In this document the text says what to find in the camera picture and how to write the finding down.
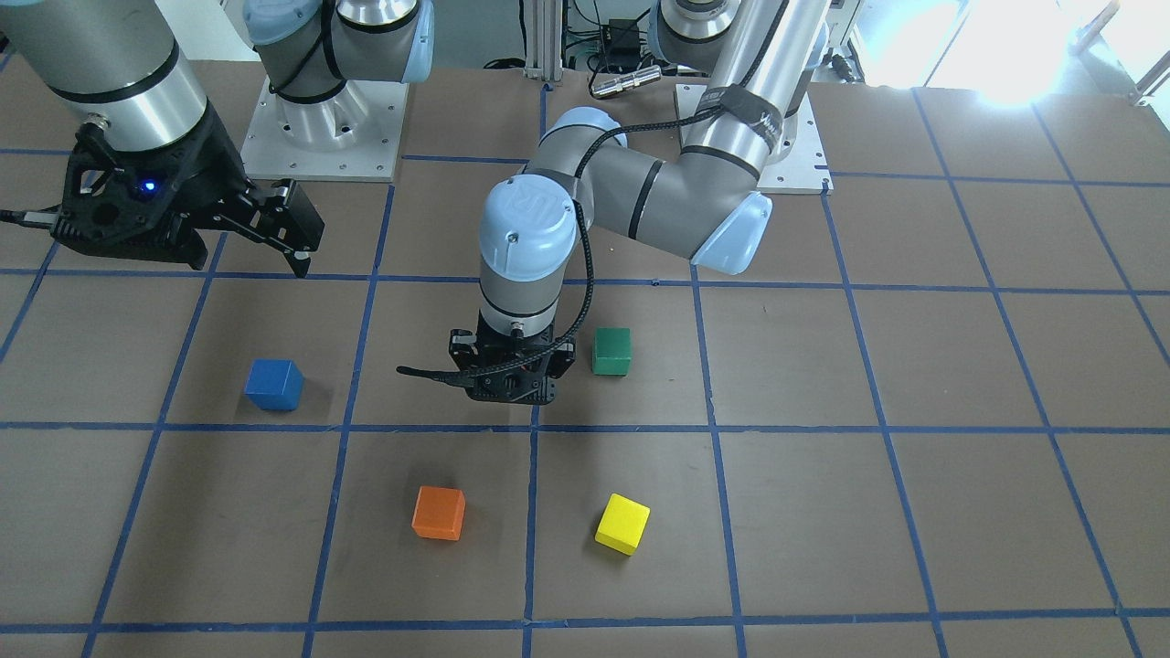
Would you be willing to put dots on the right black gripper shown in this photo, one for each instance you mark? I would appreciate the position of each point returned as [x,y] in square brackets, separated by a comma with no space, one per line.
[217,157]

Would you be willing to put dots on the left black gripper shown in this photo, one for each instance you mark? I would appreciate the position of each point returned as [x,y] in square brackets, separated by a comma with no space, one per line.
[460,348]

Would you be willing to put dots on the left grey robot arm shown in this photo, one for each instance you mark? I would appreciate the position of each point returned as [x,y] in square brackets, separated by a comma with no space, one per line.
[687,186]

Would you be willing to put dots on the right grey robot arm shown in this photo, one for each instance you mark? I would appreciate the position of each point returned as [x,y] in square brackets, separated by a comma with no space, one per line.
[118,66]

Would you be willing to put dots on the green wooden block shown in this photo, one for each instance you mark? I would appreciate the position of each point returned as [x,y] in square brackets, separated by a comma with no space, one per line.
[612,351]

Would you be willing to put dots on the orange wooden block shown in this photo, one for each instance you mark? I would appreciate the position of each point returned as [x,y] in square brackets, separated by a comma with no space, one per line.
[439,513]

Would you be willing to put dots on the blue wooden block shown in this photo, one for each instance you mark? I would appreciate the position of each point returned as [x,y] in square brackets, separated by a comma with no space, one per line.
[274,384]

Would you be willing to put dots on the yellow wooden block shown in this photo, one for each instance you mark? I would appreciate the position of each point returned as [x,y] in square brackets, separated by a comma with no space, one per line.
[622,524]

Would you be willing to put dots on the aluminium frame post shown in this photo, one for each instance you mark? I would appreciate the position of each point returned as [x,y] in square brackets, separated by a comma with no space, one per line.
[543,28]

